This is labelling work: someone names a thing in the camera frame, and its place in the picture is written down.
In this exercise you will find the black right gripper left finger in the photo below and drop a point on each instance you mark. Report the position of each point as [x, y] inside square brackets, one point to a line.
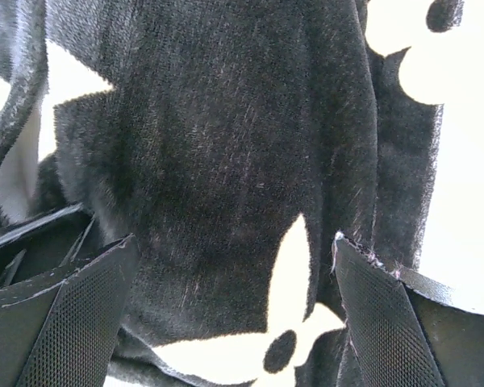
[59, 328]

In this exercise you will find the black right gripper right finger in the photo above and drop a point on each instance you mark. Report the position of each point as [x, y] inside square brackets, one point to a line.
[407, 329]

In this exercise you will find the black floral plush pillowcase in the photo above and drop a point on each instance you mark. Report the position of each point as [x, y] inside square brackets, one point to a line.
[233, 139]

